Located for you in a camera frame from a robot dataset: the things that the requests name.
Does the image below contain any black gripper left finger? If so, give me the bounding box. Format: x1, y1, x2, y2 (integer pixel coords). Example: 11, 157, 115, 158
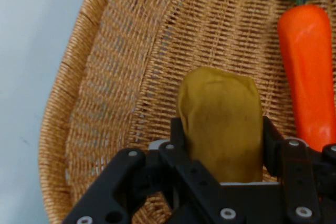
62, 116, 245, 224

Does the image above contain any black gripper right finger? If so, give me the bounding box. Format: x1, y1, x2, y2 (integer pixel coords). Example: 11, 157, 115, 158
262, 115, 336, 224

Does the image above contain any yellow-brown toy potato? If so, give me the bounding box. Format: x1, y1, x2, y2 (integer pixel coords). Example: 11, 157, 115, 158
177, 66, 264, 184

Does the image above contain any orange toy carrot with leaves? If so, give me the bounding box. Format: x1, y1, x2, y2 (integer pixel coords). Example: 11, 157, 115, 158
258, 0, 336, 153

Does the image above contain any woven wicker basket with handles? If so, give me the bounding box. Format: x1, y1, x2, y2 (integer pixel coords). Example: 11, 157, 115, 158
38, 0, 336, 224

